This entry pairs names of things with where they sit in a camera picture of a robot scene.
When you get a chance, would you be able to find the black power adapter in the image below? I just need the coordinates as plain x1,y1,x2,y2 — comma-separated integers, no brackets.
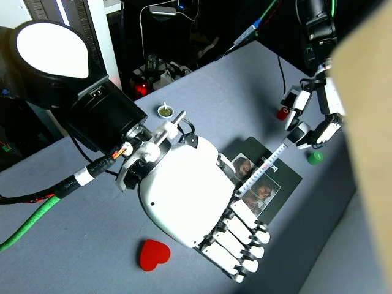
145,53,160,73

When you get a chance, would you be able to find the black Beatles book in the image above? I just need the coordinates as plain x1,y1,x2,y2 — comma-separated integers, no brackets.
219,136,303,227

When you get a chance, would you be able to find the grey flat device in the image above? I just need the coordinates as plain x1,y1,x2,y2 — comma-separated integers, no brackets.
149,6,178,16

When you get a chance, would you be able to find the green cylinder block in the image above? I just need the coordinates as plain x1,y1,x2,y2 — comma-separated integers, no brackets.
307,150,325,165

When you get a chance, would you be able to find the grey black tape measure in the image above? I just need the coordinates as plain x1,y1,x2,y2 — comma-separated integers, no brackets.
234,122,312,198

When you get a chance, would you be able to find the green cable with red wire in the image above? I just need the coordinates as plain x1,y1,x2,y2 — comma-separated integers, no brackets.
223,0,282,58

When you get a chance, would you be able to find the thin white cable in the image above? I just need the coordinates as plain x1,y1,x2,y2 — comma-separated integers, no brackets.
139,0,200,59

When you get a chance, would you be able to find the red glowing device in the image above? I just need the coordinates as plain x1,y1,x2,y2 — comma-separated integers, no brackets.
134,80,151,99

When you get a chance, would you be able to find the red heart block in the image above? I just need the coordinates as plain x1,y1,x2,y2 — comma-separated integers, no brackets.
139,239,172,272

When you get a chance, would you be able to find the thick green cable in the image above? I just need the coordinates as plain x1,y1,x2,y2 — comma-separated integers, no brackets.
0,195,64,254

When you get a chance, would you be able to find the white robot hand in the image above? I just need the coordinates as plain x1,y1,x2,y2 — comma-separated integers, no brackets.
137,136,272,284
284,76,347,151

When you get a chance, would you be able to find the beige panel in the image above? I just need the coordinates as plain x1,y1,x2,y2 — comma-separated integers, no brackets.
330,0,392,294

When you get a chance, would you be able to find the white power strip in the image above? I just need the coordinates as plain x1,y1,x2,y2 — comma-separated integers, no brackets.
157,61,194,90

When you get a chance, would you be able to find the grey table cloth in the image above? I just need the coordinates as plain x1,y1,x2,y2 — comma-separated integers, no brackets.
0,39,359,294

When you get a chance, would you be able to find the small cup with stick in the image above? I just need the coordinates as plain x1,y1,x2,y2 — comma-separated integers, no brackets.
157,101,175,119

